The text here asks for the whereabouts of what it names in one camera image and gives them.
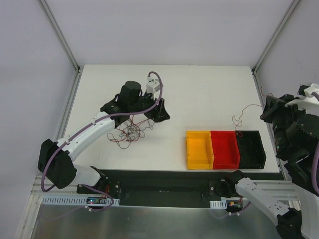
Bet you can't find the red wire bundle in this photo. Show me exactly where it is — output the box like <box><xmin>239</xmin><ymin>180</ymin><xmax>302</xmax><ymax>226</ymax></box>
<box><xmin>106</xmin><ymin>117</ymin><xmax>155</xmax><ymax>150</ymax></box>

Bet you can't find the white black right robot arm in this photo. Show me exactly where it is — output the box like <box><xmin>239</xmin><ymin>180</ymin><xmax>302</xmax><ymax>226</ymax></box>
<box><xmin>224</xmin><ymin>92</ymin><xmax>319</xmax><ymax>239</ymax></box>

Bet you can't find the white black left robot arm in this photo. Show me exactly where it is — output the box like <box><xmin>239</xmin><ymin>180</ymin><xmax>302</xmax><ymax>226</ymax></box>
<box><xmin>38</xmin><ymin>77</ymin><xmax>170</xmax><ymax>194</ymax></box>

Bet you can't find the black plastic bin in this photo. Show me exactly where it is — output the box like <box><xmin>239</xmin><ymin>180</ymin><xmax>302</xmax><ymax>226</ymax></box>
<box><xmin>235</xmin><ymin>130</ymin><xmax>266</xmax><ymax>169</ymax></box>

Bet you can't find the yellow plastic bin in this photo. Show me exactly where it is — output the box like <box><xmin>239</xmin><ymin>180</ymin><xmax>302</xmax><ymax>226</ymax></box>
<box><xmin>186</xmin><ymin>131</ymin><xmax>214</xmax><ymax>170</ymax></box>

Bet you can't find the red plastic bin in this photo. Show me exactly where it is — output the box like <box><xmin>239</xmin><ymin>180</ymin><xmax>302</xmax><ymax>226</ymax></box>
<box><xmin>210</xmin><ymin>130</ymin><xmax>241</xmax><ymax>170</ymax></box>

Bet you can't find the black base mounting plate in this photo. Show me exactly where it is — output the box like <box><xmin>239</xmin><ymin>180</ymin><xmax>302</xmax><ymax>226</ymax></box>
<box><xmin>76</xmin><ymin>169</ymin><xmax>256</xmax><ymax>207</ymax></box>

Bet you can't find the metal front panel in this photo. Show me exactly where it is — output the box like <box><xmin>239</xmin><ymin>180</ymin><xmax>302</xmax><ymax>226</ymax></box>
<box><xmin>31</xmin><ymin>204</ymin><xmax>280</xmax><ymax>239</ymax></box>

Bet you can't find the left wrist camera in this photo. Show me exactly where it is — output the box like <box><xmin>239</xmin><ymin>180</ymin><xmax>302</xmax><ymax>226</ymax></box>
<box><xmin>146</xmin><ymin>76</ymin><xmax>160</xmax><ymax>100</ymax></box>

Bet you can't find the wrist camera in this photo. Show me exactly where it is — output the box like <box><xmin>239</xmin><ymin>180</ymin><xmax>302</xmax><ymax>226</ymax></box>
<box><xmin>298</xmin><ymin>83</ymin><xmax>319</xmax><ymax>102</ymax></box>
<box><xmin>146</xmin><ymin>76</ymin><xmax>160</xmax><ymax>100</ymax></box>

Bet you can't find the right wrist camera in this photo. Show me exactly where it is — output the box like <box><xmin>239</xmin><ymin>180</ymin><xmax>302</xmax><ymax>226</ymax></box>
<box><xmin>298</xmin><ymin>83</ymin><xmax>319</xmax><ymax>102</ymax></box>

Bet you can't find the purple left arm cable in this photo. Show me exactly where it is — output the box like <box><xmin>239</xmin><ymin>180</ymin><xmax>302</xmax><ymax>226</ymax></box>
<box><xmin>41</xmin><ymin>71</ymin><xmax>164</xmax><ymax>192</ymax></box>

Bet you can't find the right aluminium frame post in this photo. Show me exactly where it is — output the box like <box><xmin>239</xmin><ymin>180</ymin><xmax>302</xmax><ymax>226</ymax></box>
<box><xmin>252</xmin><ymin>0</ymin><xmax>302</xmax><ymax>76</ymax></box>

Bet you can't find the aluminium frame post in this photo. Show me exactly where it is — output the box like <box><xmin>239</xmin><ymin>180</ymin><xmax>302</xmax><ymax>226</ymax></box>
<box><xmin>252</xmin><ymin>0</ymin><xmax>302</xmax><ymax>76</ymax></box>
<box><xmin>37</xmin><ymin>0</ymin><xmax>83</xmax><ymax>73</ymax></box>

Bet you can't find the left aluminium frame post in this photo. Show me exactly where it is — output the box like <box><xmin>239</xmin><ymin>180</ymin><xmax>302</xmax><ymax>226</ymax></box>
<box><xmin>37</xmin><ymin>0</ymin><xmax>83</xmax><ymax>73</ymax></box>

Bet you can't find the right white cable duct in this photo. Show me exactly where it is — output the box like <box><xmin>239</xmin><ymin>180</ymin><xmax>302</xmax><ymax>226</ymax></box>
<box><xmin>209</xmin><ymin>200</ymin><xmax>227</xmax><ymax>210</ymax></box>

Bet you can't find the white cable duct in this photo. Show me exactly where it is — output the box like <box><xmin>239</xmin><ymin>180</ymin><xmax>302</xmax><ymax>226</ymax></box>
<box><xmin>42</xmin><ymin>196</ymin><xmax>120</xmax><ymax>207</ymax></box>
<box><xmin>209</xmin><ymin>200</ymin><xmax>227</xmax><ymax>210</ymax></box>

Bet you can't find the left white cable duct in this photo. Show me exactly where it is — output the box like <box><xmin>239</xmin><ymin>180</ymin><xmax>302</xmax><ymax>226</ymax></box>
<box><xmin>42</xmin><ymin>196</ymin><xmax>120</xmax><ymax>207</ymax></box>

